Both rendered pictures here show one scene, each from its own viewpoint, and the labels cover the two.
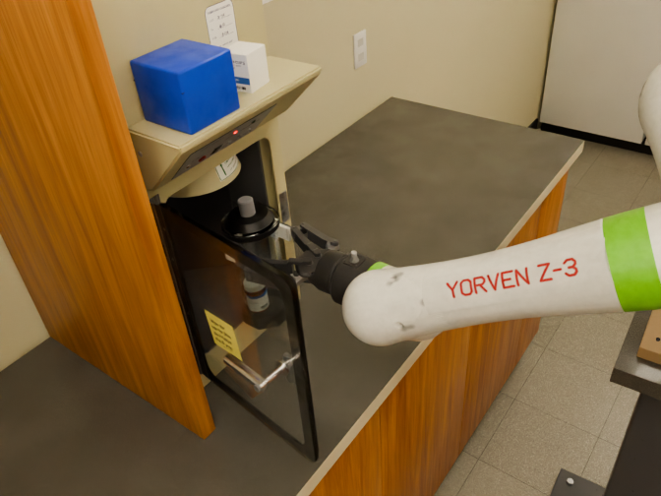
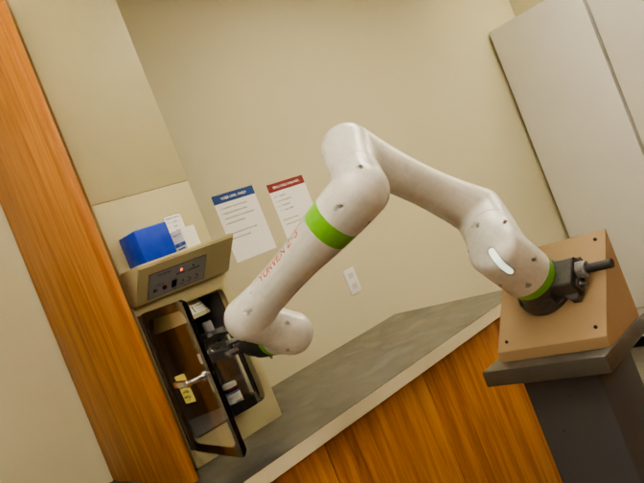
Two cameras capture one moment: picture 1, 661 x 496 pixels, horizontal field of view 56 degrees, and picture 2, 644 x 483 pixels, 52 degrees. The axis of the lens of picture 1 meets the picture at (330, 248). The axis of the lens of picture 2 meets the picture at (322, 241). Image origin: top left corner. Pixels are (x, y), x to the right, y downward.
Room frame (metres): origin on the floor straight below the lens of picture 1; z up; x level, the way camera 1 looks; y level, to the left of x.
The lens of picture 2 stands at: (-0.87, -0.52, 1.42)
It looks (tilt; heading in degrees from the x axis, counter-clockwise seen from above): 1 degrees down; 8
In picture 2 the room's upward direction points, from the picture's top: 22 degrees counter-clockwise
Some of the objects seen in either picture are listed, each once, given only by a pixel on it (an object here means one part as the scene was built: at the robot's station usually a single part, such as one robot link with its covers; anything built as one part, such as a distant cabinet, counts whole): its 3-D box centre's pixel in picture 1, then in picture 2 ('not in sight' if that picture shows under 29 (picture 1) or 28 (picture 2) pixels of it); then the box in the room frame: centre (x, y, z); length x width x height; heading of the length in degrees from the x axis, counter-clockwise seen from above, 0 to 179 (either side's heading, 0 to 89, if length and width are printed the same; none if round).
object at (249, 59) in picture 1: (245, 67); (185, 239); (0.94, 0.11, 1.54); 0.05 x 0.05 x 0.06; 59
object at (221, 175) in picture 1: (191, 159); (179, 313); (1.03, 0.24, 1.34); 0.18 x 0.18 x 0.05
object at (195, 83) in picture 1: (186, 85); (148, 245); (0.85, 0.18, 1.55); 0.10 x 0.10 x 0.09; 51
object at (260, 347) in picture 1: (239, 337); (190, 380); (0.71, 0.16, 1.19); 0.30 x 0.01 x 0.40; 44
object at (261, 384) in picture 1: (255, 366); (189, 381); (0.63, 0.13, 1.20); 0.10 x 0.05 x 0.03; 44
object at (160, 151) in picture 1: (235, 124); (184, 268); (0.91, 0.13, 1.46); 0.32 x 0.12 x 0.10; 141
